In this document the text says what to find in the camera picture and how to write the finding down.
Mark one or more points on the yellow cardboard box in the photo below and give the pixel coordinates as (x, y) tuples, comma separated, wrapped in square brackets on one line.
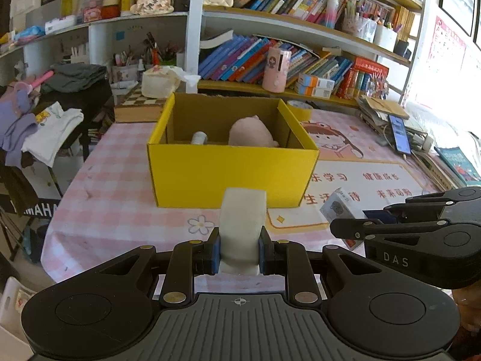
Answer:
[(225, 176)]

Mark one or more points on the stack of papers and booklets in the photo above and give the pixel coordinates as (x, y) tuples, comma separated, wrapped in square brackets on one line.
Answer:
[(379, 111)]

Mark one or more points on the white storage pot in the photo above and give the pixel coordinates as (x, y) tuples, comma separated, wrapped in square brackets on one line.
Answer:
[(385, 38)]

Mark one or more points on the grey folded cloth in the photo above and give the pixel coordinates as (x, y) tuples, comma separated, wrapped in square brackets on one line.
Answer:
[(75, 77)]

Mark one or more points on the small white carton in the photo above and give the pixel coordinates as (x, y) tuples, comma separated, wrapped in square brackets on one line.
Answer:
[(338, 205)]

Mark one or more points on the desk organizer with pens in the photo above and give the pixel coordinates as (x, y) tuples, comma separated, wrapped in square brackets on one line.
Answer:
[(127, 66)]

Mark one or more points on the red round toy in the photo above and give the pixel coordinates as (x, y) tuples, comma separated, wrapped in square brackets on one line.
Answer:
[(109, 7)]

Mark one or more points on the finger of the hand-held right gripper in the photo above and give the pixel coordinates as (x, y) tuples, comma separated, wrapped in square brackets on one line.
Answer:
[(360, 230), (375, 214)]

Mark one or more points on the orange and white small box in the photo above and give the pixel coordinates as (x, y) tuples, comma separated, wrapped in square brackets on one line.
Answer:
[(312, 91), (317, 81)]

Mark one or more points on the pink plush toy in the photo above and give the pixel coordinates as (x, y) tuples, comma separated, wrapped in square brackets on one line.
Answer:
[(250, 131)]

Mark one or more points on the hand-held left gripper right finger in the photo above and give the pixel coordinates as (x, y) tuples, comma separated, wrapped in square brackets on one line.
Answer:
[(263, 250)]

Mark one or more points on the white wooden bookshelf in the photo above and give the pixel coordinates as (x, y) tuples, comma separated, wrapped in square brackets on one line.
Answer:
[(193, 45)]

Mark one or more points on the pink humidifier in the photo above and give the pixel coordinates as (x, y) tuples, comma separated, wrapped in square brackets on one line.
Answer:
[(276, 69)]

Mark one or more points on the white foam block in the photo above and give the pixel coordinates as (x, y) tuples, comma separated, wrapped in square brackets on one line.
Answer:
[(242, 218)]

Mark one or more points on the blue illustrated book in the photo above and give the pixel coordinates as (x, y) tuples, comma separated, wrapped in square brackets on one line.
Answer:
[(460, 165)]

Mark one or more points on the white printed t-shirt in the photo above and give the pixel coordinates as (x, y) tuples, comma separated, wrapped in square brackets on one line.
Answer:
[(52, 131)]

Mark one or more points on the row of colourful books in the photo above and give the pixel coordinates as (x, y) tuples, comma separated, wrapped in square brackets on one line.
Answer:
[(233, 60)]

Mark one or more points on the pink checked tablecloth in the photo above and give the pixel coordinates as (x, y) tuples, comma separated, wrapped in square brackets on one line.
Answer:
[(112, 195)]

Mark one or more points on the pink wall poster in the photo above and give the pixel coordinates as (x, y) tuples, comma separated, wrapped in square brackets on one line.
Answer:
[(445, 49)]

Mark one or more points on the person's right hand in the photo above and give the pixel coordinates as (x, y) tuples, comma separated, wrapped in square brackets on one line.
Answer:
[(469, 308)]

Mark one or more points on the clear cup of pencils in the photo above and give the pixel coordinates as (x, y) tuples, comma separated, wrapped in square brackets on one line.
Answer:
[(359, 26)]

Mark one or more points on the smartphone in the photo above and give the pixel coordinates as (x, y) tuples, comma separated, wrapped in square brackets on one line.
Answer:
[(399, 135)]

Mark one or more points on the red boxed book set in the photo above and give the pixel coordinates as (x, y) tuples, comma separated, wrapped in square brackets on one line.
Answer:
[(364, 77)]

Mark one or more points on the white charger plug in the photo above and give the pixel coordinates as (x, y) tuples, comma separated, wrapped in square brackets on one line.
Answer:
[(427, 143)]

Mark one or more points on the black chair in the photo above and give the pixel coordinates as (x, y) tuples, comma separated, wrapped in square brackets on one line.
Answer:
[(96, 101)]

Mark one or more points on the yellow tape roll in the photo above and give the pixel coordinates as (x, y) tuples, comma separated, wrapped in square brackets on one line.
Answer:
[(298, 112)]

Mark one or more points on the purple garment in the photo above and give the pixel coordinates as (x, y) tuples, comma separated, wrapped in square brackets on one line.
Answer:
[(15, 131)]

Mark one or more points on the pink gradient bottle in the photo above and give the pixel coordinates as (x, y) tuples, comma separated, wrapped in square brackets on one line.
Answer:
[(332, 11)]

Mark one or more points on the white cylindrical bottle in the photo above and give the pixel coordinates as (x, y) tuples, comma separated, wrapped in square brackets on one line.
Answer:
[(200, 138)]

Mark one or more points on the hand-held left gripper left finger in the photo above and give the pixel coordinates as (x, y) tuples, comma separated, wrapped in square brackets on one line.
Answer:
[(215, 250)]

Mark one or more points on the wooden chess box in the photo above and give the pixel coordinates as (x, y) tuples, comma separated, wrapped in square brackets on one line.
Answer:
[(137, 111)]

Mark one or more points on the floral tissue pack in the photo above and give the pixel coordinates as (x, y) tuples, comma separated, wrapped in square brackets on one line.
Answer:
[(159, 82)]

